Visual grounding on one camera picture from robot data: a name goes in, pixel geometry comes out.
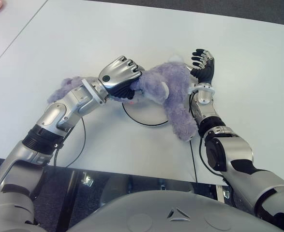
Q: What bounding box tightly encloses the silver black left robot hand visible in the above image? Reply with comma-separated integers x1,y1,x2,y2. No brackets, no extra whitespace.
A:
98,55,145,100

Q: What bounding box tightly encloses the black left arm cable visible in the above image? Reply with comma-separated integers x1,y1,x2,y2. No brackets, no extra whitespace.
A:
53,117,87,168

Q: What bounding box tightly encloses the purple plush bunny doll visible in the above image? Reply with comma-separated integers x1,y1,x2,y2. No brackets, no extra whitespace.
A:
46,55,198,143

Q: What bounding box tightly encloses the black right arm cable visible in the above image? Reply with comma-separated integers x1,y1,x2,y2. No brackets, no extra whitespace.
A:
189,90,226,182

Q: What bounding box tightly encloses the grey robot torso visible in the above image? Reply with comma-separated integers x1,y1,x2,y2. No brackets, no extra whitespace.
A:
66,189,284,232

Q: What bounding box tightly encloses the white plate with black rim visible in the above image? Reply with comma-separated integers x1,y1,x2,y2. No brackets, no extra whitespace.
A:
120,98,174,127

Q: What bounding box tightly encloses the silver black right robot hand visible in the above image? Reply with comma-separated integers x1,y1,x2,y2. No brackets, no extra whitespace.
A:
185,48,216,84

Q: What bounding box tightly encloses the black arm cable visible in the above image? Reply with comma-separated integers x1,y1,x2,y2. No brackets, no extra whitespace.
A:
53,117,87,168
189,90,226,182

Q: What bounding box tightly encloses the metal table bracket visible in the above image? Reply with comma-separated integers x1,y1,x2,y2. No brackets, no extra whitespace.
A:
80,171,94,187
216,184,231,202

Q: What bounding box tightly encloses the black table leg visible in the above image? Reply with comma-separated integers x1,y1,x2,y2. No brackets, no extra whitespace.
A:
55,170,81,232

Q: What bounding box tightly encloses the grey robot leg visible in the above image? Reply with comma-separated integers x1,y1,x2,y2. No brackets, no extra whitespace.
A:
100,174,133,207

